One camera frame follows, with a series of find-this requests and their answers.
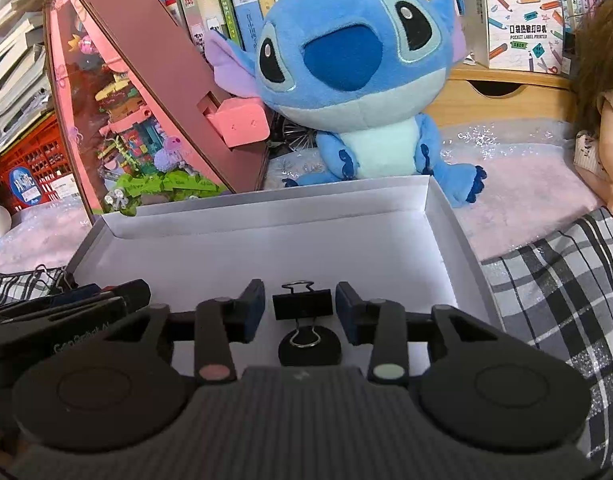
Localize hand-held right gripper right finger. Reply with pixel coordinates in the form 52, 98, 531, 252
335, 281, 507, 387

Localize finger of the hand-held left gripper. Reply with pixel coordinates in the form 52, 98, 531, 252
0, 297, 128, 332
0, 280, 152, 317

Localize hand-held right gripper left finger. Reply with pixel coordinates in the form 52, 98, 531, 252
102, 278, 266, 387

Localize black round lid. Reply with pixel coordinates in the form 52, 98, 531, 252
277, 327, 344, 367

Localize white cardboard box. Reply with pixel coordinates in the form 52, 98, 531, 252
64, 175, 505, 367

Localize round blue sticker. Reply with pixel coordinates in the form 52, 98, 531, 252
7, 165, 44, 207

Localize red plastic crate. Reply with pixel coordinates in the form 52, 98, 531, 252
0, 112, 80, 212

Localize black spoked wheel ornament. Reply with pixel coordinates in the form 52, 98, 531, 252
280, 116, 321, 152

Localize black white plaid blanket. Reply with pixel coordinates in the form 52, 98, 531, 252
0, 207, 613, 471

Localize pink triangular diorama house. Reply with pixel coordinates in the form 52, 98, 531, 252
43, 0, 273, 217

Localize blue alien plush toy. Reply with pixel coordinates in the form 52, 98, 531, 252
204, 0, 487, 209

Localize stack of paperback books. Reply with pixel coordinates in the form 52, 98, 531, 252
0, 0, 56, 132

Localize wooden drawer box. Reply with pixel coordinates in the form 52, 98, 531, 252
429, 62, 583, 124

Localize row of shelf books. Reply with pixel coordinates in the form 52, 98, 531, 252
150, 0, 613, 56

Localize long-haired baby doll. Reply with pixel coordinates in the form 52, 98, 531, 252
569, 0, 613, 217

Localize illustrated white carton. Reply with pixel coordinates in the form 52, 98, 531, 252
461, 0, 578, 77

